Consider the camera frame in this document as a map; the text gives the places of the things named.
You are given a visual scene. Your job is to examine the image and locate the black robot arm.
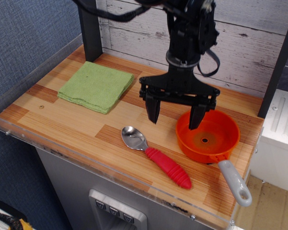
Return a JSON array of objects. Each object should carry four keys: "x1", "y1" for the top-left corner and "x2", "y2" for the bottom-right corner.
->
[{"x1": 139, "y1": 0, "x2": 220, "y2": 130}]

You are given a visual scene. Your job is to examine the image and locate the dark left upright post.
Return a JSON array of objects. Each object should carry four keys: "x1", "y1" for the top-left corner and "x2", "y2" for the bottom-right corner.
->
[{"x1": 78, "y1": 0, "x2": 103, "y2": 62}]

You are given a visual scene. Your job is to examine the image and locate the silver dispenser button panel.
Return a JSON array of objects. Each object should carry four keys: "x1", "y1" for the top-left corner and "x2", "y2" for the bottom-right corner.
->
[{"x1": 89, "y1": 189, "x2": 148, "y2": 230}]

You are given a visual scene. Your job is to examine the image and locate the black and yellow object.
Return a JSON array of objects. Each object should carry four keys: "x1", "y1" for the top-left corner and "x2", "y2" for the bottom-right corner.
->
[{"x1": 0, "y1": 201, "x2": 34, "y2": 230}]

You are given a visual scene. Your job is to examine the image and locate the dark upright post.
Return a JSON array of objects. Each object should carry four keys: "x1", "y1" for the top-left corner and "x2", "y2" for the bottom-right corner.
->
[
  {"x1": 78, "y1": 0, "x2": 103, "y2": 62},
  {"x1": 257, "y1": 30, "x2": 288, "y2": 118}
]

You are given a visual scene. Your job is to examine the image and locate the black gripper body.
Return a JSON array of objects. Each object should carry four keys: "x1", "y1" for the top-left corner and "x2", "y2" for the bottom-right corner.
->
[{"x1": 139, "y1": 65, "x2": 220, "y2": 111}]

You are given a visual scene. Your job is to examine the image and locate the grey cabinet under table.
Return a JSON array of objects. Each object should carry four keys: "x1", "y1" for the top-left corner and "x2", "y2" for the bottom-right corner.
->
[{"x1": 37, "y1": 149, "x2": 209, "y2": 230}]

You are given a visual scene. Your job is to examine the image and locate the white side unit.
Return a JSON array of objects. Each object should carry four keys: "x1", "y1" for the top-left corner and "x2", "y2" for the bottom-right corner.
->
[{"x1": 250, "y1": 90, "x2": 288, "y2": 191}]

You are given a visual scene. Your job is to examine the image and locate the dark right upright post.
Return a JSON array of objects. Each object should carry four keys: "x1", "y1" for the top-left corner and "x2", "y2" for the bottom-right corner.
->
[{"x1": 257, "y1": 30, "x2": 288, "y2": 118}]

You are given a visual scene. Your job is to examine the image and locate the spoon with red handle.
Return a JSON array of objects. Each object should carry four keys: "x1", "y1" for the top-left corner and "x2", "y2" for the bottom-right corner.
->
[{"x1": 121, "y1": 126, "x2": 192, "y2": 189}]

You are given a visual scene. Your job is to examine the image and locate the clear acrylic table guard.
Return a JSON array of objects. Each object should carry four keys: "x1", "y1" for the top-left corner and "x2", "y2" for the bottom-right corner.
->
[{"x1": 0, "y1": 33, "x2": 264, "y2": 230}]

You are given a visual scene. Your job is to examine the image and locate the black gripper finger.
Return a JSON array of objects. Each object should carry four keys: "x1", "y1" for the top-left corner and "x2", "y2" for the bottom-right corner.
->
[
  {"x1": 188, "y1": 105, "x2": 207, "y2": 130},
  {"x1": 146, "y1": 94, "x2": 161, "y2": 124}
]

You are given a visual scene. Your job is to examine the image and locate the green folded cloth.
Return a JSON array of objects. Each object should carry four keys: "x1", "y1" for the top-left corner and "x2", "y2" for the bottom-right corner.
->
[{"x1": 58, "y1": 61, "x2": 134, "y2": 114}]

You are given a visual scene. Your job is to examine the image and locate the orange pan with grey handle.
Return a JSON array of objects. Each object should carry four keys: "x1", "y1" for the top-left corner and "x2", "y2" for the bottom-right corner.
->
[{"x1": 175, "y1": 110, "x2": 252, "y2": 207}]

